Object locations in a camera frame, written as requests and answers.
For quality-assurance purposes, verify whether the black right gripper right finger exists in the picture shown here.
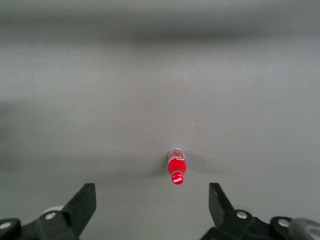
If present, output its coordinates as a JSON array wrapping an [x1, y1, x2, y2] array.
[[199, 182, 293, 240]]

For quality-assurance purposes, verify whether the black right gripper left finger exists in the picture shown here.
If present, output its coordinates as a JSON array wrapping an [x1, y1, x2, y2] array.
[[0, 183, 97, 240]]

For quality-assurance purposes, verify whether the red cola bottle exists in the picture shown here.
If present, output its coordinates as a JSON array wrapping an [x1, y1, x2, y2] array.
[[166, 147, 187, 186]]

